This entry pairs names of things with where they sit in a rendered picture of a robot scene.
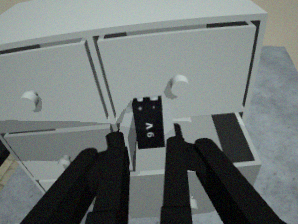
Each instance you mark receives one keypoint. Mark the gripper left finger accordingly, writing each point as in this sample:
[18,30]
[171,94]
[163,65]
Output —
[69,198]

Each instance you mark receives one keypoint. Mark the small grey chest of drawers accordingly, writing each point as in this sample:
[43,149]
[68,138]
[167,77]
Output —
[43,21]

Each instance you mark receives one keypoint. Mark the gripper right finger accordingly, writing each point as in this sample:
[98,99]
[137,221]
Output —
[233,197]

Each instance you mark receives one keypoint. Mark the black nine-volt battery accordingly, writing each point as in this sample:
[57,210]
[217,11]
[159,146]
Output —
[148,118]

